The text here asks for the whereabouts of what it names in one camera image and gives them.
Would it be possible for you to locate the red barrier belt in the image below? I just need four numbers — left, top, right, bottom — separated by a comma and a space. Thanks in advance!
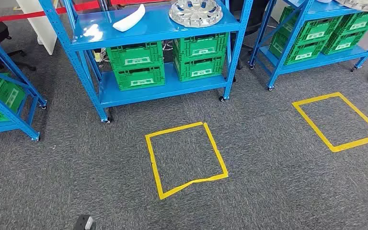
0, 0, 172, 25

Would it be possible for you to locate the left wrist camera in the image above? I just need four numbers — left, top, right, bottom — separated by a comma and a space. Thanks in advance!
73, 215, 97, 230

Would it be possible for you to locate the white power strip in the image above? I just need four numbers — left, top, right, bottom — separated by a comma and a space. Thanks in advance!
93, 47, 108, 63

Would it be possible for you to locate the white desk side panel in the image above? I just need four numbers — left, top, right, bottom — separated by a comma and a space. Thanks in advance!
15, 0, 58, 55

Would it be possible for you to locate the blue metal shelf rack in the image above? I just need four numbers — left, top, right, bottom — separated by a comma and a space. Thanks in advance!
39, 0, 254, 124
249, 0, 368, 92
0, 23, 48, 142

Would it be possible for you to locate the silver plastic wheel hubcap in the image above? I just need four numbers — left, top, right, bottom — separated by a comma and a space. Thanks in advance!
169, 0, 223, 28
334, 0, 368, 12

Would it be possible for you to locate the yellow floor tape square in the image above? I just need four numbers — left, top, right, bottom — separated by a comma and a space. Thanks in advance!
292, 92, 368, 153
145, 122, 229, 201

